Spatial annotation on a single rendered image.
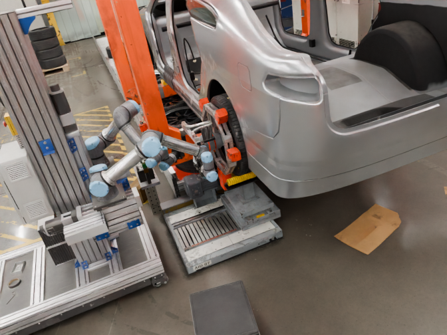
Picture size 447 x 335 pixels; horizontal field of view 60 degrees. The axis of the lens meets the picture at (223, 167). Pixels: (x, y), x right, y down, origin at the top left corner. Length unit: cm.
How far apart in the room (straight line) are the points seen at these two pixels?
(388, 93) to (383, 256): 127
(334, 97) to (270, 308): 167
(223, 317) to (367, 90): 208
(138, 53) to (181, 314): 196
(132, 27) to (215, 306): 206
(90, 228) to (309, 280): 156
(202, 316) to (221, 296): 17
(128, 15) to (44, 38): 797
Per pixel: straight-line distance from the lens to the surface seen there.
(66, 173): 280
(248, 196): 334
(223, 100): 288
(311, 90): 216
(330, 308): 278
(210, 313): 239
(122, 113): 279
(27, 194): 282
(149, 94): 324
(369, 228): 335
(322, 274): 298
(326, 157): 219
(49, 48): 1104
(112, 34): 507
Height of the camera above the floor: 216
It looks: 30 degrees down
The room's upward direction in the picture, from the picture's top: 11 degrees counter-clockwise
